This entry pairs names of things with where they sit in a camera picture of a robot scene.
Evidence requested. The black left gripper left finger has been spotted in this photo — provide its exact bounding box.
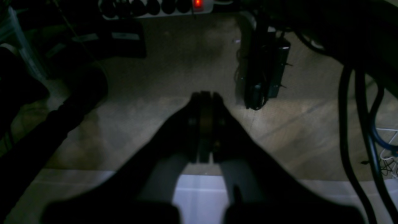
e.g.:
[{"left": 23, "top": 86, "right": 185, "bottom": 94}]
[{"left": 44, "top": 92, "right": 202, "bottom": 224}]

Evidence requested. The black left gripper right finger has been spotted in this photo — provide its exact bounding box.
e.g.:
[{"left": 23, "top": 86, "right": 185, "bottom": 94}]
[{"left": 212, "top": 92, "right": 364, "bottom": 224}]

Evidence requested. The black power adapter box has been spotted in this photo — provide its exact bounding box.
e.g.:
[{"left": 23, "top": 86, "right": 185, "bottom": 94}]
[{"left": 243, "top": 30, "right": 291, "bottom": 110}]

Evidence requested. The thick black cable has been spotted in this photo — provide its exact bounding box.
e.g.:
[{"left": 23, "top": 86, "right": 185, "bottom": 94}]
[{"left": 338, "top": 65, "right": 398, "bottom": 224}]

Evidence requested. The blue cable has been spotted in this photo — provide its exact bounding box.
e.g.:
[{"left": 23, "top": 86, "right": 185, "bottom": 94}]
[{"left": 370, "top": 124, "right": 398, "bottom": 156}]

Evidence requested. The white power strip red switch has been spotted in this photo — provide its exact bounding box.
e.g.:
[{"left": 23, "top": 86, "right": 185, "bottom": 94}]
[{"left": 98, "top": 0, "right": 215, "bottom": 20}]

